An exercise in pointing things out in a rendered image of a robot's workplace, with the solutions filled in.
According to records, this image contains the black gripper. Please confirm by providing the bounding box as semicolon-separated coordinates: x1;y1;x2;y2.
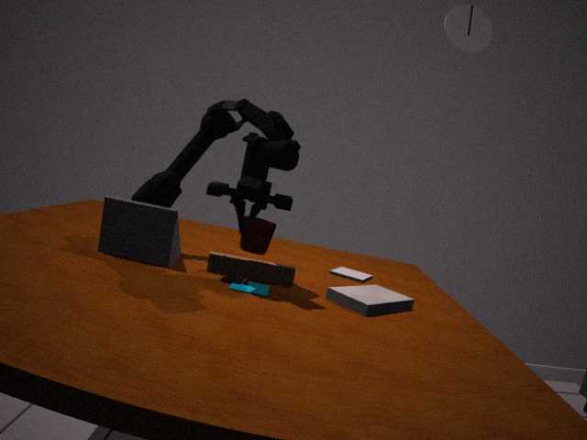
206;162;293;234

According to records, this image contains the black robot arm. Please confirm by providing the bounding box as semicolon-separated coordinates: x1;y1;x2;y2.
131;98;301;208

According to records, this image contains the white flat square pad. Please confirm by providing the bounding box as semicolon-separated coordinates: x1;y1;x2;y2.
329;268;372;283

